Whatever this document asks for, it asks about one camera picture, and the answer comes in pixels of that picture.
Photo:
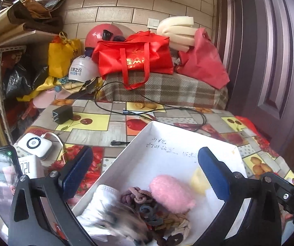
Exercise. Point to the yellow cloth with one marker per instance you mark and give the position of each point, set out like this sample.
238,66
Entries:
47,85

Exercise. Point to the black power adapter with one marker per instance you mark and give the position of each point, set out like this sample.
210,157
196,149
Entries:
62,114

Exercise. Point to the white box with digits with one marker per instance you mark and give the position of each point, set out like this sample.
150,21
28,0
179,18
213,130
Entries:
30,166

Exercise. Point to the brown bags on shelf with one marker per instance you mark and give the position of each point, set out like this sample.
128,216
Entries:
34,12

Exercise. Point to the white power bank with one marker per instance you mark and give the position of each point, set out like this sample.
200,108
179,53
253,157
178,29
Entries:
34,144

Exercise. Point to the red helmet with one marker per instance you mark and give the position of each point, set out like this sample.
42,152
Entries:
95,35

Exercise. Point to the brown panelled door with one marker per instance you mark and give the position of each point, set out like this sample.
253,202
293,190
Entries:
265,56

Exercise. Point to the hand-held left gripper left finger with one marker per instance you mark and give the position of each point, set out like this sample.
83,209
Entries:
76,169

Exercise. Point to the fruit print tablecloth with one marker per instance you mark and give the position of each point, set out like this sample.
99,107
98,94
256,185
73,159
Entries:
93,133

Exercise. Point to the pink fluffy ball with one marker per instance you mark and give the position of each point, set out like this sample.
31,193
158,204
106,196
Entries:
170,192

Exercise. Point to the white helmet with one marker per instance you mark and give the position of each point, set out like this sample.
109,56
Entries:
82,69

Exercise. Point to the plaid cloth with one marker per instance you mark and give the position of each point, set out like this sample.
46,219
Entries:
167,89

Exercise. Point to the pale yellow sponge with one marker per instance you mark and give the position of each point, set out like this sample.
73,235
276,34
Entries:
198,182

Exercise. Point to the white cardboard box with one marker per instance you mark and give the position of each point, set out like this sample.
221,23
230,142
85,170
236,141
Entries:
167,158

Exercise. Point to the white wall switch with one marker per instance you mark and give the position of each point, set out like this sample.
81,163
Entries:
153,23

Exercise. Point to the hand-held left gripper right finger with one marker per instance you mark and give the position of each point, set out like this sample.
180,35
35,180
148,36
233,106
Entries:
213,171

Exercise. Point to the yellow tote bag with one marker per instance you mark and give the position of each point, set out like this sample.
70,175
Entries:
59,59

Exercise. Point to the white foam pieces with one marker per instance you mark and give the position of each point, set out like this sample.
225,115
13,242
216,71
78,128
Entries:
175,28

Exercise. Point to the white cloth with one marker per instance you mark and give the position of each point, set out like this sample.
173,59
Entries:
98,202

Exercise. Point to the black plastic bag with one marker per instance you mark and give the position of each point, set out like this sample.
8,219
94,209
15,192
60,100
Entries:
21,79

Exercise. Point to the red plastic bag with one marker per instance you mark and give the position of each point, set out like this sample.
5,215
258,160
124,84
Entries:
203,61

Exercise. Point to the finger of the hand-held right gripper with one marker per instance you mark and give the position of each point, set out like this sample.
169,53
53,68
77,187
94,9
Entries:
290,199

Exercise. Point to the red tote bag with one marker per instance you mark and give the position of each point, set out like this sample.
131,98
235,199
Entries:
136,56

